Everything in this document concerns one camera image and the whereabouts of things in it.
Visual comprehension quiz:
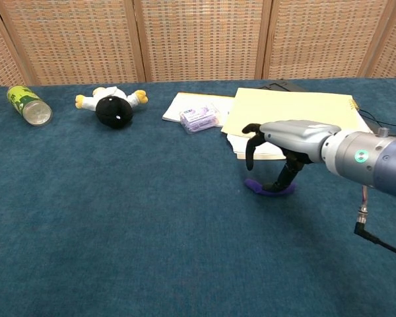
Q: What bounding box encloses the blue felt table cloth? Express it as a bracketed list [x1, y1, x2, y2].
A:
[0, 77, 396, 317]

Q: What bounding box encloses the black laptop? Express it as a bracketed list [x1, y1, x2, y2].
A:
[257, 79, 389, 135]

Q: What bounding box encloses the thin black cable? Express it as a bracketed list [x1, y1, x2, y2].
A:
[358, 108, 396, 137]

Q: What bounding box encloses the white paper booklet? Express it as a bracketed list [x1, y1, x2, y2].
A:
[162, 92, 236, 127]

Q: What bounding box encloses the green yellow drink can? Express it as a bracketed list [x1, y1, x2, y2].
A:
[6, 85, 53, 127]

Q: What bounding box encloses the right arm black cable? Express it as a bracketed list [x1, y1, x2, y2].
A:
[354, 184, 396, 260]

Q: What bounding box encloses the clear purple plastic pack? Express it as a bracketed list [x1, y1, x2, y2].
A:
[179, 103, 221, 135]

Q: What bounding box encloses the yellow manila folder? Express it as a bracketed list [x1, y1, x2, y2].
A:
[220, 87, 374, 146]

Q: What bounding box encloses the white paper stack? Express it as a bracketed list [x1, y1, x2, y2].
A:
[226, 133, 288, 161]

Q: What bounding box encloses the black white plush toy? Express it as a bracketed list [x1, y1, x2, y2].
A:
[75, 86, 149, 130]

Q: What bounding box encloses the woven wooden folding screen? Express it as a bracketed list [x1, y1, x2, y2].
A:
[0, 0, 396, 90]

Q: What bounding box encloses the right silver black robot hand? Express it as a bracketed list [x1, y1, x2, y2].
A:
[242, 120, 341, 194]

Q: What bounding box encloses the purple curved object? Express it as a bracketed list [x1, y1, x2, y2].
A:
[244, 178, 297, 197]

